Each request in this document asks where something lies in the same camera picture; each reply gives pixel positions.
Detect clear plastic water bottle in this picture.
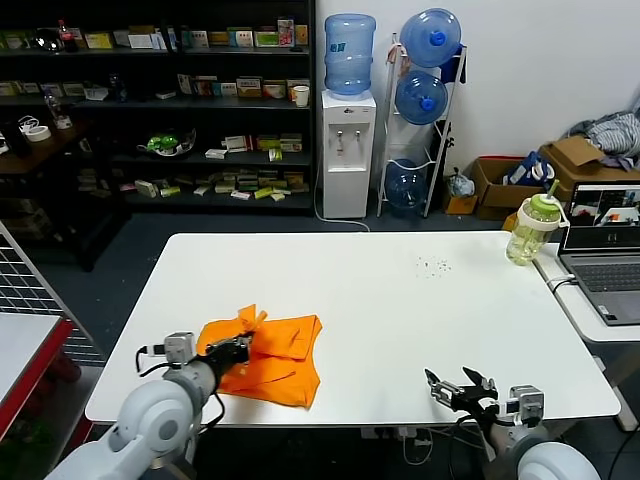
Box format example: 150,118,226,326
43,92,72,130

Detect white dispenser power cable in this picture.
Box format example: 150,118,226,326
312,169,372,234

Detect large brown cardboard box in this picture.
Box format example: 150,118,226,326
538,135,640,201

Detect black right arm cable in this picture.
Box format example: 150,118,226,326
448,413,497,462

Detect red-edged white table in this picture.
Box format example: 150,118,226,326
0,312,76,441

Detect white wire jug rack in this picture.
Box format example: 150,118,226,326
375,32,469,219

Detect brown wooden table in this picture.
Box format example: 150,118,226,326
0,119,132,272

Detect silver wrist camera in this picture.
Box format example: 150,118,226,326
508,384,545,427
163,331,195,369

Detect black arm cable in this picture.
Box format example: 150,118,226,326
135,343,167,377
448,413,497,462

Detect black object beside rack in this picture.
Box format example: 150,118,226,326
439,121,455,166

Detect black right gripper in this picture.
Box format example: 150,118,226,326
423,367,510,421

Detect upright blue water jug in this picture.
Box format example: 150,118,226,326
323,13,377,97

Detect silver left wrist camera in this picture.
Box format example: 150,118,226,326
163,331,195,369

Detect pile of grey clothes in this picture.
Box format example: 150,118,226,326
567,112,640,171

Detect orange t-shirt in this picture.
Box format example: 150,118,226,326
196,302,325,411

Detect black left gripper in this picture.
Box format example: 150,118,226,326
205,332,256,369

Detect white wire grid panel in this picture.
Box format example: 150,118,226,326
0,222,104,361

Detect grey trash bag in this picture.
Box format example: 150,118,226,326
447,167,476,199

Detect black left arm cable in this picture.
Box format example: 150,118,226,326
135,343,167,377

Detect blue shopping bag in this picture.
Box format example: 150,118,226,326
502,151,556,190

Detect grey open laptop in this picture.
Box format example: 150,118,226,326
557,180,640,327

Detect green-lidded clear drinking bottle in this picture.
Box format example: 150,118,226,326
505,178,571,267

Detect small yellow cardboard box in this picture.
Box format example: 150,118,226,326
443,192,479,216

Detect green and white bowl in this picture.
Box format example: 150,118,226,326
136,128,197,160

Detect white power strip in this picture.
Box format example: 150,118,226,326
359,425,436,442

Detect black shelf unit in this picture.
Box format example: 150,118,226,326
0,0,317,216

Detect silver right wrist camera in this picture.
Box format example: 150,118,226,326
508,384,545,427

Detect white side table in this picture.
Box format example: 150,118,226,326
532,242,640,432

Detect open brown cardboard box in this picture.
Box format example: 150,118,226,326
472,156,544,221

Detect shiny black dome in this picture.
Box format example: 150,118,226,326
32,27,64,53

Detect white water dispenser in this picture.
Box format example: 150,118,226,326
320,91,377,220

